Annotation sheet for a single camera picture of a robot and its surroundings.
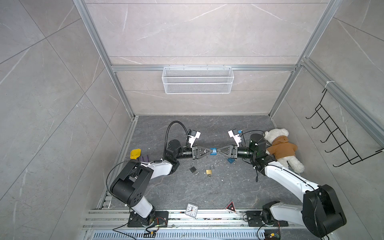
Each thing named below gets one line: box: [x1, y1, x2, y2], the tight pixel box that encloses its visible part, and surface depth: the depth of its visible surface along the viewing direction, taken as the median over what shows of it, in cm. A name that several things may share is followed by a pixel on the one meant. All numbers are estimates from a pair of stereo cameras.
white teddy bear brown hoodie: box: [264, 128, 305, 174], surface depth 95 cm
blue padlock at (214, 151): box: [210, 147, 218, 156], surface depth 74 cm
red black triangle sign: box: [226, 201, 236, 213], surface depth 78 cm
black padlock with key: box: [190, 162, 200, 175], surface depth 92 cm
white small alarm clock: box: [185, 203, 198, 219], surface depth 76 cm
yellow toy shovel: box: [130, 148, 142, 160], surface depth 97 cm
